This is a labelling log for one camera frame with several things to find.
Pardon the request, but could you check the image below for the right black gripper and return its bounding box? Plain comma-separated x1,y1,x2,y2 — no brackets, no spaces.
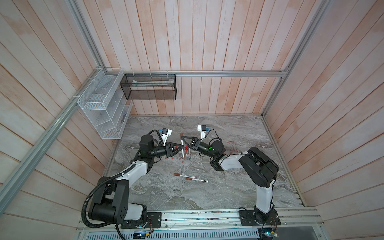
182,138,217,161

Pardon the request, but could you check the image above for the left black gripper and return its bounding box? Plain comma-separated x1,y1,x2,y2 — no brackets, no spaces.
149,141,184,158

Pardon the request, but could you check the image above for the brown marker pen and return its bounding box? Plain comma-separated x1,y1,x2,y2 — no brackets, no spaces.
180,133,185,162
174,173,196,179
185,177,209,183

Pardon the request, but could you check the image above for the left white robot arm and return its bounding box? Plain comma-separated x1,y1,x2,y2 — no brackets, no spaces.
81,134,184,228

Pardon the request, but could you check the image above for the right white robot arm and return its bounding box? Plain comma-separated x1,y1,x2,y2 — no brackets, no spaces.
181,136,279,224

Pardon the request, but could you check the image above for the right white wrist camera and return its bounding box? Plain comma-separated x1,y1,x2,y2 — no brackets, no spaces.
198,125,209,140

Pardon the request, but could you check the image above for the black wire mesh basket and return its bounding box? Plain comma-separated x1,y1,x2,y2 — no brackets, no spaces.
120,74,177,101

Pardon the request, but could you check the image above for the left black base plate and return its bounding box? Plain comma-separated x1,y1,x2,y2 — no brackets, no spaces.
120,212,162,230

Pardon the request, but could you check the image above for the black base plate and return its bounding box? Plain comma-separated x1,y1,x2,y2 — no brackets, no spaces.
120,212,162,230
238,208,281,226

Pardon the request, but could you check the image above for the white wire mesh shelf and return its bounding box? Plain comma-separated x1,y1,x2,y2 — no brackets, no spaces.
78,68,133,140

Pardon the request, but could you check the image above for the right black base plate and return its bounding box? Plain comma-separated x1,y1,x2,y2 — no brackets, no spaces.
238,208,281,226

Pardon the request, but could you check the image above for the horizontal aluminium wall rail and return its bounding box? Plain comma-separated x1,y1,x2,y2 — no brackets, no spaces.
107,69,288,78

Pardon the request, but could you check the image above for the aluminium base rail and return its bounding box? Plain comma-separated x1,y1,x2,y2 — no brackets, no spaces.
74,207,331,240

